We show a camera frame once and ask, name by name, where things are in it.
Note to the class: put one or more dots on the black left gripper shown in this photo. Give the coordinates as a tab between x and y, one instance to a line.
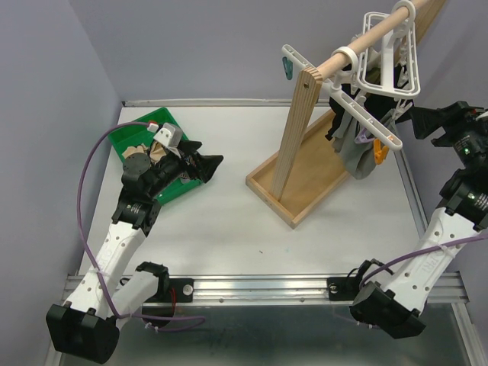
187	148

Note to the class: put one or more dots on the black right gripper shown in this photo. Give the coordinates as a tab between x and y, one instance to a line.
458	119

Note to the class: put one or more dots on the beige underwear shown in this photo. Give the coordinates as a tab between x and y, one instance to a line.
155	151

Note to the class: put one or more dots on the grey underwear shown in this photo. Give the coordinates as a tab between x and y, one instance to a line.
357	158

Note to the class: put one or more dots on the wooden clothes rack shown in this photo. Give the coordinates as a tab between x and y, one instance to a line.
306	168

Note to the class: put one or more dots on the blue striped underwear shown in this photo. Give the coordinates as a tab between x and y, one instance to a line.
191	165

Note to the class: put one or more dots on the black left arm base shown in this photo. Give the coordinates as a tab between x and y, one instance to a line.
169	289

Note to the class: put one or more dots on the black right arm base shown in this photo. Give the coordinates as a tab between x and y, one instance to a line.
345	288

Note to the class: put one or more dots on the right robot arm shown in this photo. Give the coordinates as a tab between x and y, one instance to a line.
393	296

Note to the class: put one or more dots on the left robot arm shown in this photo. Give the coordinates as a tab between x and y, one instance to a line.
89	322

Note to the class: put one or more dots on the black underwear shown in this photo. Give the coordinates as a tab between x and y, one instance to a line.
376	105

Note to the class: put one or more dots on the white rectangular clip hanger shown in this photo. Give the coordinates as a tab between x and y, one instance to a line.
375	73

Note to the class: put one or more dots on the white straight clip hanger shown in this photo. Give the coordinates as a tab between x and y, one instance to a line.
350	105

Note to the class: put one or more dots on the orange clothes peg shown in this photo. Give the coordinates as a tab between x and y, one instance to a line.
380	151

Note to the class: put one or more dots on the purple clothes peg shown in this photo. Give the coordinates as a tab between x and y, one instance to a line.
364	136

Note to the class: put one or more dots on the teal clothes peg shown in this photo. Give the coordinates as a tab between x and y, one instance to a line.
288	67

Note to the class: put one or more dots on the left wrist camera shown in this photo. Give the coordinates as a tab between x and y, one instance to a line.
168	135

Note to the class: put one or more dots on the aluminium mounting rail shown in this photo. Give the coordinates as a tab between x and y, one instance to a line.
256	290

